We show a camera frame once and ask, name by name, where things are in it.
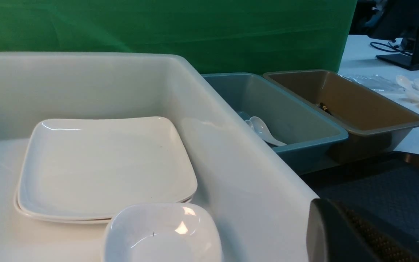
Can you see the clear plastic bag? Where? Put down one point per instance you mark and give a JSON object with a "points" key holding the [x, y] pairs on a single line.
{"points": [[375, 83]]}

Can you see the white ceramic spoon in bin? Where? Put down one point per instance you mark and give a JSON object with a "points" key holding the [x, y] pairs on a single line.
{"points": [[262, 130]]}

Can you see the black monitor stand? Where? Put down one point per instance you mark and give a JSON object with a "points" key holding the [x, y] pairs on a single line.
{"points": [[399, 19]]}

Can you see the large white square plate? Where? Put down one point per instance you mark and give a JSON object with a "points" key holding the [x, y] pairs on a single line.
{"points": [[144, 152]]}

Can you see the brown plastic bin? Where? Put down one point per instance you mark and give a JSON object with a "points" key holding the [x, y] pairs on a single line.
{"points": [[375, 124]]}

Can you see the black chopstick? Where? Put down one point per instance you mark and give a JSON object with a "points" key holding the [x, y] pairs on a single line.
{"points": [[323, 107]]}

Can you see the white ceramic spoon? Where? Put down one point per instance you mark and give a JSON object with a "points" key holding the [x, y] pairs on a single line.
{"points": [[250, 124], [262, 130]]}

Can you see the black serving tray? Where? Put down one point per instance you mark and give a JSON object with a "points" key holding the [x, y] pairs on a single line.
{"points": [[384, 189]]}

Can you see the large white plastic bin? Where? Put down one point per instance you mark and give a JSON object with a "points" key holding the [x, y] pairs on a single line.
{"points": [[259, 204]]}

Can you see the teal plastic bin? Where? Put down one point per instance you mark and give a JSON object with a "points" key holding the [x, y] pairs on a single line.
{"points": [[307, 134]]}

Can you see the small white bowl tray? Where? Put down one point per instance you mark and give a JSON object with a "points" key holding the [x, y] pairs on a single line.
{"points": [[162, 232]]}

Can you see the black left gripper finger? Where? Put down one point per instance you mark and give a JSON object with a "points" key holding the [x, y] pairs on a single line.
{"points": [[337, 232]]}

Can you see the white square plate in bin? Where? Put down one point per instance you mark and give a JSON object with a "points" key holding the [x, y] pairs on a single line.
{"points": [[90, 205]]}

